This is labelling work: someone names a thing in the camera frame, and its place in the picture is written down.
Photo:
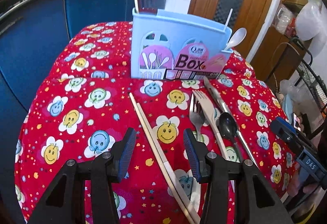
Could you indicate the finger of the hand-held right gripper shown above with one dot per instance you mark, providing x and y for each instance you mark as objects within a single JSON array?
[{"x": 281, "y": 127}]

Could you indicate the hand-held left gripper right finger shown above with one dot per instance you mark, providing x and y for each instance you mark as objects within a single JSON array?
[{"x": 191, "y": 155}]

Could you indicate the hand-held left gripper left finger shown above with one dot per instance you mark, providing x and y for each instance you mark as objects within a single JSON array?
[{"x": 126, "y": 155}]

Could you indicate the metal fork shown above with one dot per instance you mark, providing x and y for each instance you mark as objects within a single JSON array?
[{"x": 196, "y": 116}]

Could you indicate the white plastic knife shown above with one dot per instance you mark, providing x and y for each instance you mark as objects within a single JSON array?
[{"x": 208, "y": 114}]

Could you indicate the black spoon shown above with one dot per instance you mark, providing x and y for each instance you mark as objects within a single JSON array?
[{"x": 227, "y": 125}]

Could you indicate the metal knife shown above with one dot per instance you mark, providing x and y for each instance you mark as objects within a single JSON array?
[{"x": 213, "y": 91}]

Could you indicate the white plastic spoon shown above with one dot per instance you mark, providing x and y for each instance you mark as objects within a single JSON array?
[{"x": 237, "y": 36}]

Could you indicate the light blue utensil holder box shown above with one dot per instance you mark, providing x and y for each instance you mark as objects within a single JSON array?
[{"x": 178, "y": 27}]

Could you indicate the person's right hand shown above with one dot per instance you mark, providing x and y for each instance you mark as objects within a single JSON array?
[{"x": 296, "y": 188}]

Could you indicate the clear plastic bag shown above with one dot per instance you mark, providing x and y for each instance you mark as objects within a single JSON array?
[{"x": 288, "y": 88}]

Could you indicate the red smiley flower tablecloth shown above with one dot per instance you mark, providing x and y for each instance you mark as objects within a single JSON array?
[{"x": 115, "y": 101}]

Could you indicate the wooden shelf unit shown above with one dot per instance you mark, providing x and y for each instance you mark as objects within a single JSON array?
[{"x": 286, "y": 60}]

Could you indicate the clear bags of goods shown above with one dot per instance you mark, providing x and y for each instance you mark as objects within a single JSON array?
[{"x": 284, "y": 19}]

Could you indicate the white plastic bag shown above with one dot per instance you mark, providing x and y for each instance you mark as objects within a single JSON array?
[{"x": 314, "y": 19}]

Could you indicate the wooden door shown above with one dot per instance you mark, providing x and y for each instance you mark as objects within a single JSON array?
[{"x": 204, "y": 2}]

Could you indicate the blue kitchen counter cabinet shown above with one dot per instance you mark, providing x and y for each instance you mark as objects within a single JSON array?
[{"x": 97, "y": 4}]

